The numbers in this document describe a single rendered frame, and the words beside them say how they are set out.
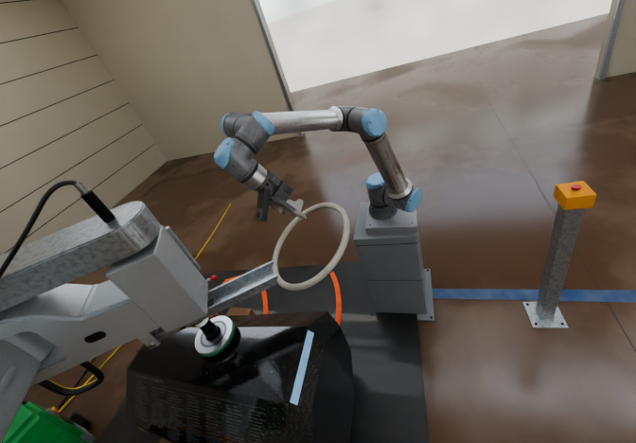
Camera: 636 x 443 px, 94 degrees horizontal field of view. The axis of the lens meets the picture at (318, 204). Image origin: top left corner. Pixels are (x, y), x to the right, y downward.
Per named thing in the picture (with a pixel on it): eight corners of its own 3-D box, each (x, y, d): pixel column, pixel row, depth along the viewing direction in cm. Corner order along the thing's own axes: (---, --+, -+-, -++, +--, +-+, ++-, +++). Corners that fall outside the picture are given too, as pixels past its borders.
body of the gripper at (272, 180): (295, 190, 107) (272, 169, 100) (283, 210, 104) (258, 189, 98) (284, 189, 113) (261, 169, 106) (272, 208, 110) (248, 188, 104)
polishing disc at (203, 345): (195, 362, 149) (194, 361, 148) (196, 327, 166) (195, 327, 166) (235, 342, 151) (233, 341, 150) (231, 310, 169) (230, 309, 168)
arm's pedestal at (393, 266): (373, 270, 278) (354, 199, 230) (430, 269, 260) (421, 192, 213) (368, 318, 240) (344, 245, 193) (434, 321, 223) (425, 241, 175)
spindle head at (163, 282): (136, 353, 135) (61, 293, 110) (146, 315, 153) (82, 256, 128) (211, 319, 138) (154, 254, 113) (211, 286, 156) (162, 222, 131)
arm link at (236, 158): (235, 134, 90) (214, 160, 88) (264, 161, 96) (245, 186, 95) (225, 134, 97) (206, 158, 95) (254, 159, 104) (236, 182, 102)
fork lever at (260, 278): (148, 352, 138) (141, 347, 135) (154, 319, 154) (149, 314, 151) (282, 287, 143) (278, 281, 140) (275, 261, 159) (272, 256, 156)
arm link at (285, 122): (345, 104, 148) (216, 109, 106) (364, 106, 139) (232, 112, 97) (344, 128, 152) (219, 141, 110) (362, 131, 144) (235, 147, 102)
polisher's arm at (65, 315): (35, 405, 133) (-78, 351, 106) (57, 359, 152) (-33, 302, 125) (190, 333, 140) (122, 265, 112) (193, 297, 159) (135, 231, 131)
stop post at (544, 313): (568, 328, 193) (613, 197, 133) (533, 327, 200) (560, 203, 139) (555, 302, 209) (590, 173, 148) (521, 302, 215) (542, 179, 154)
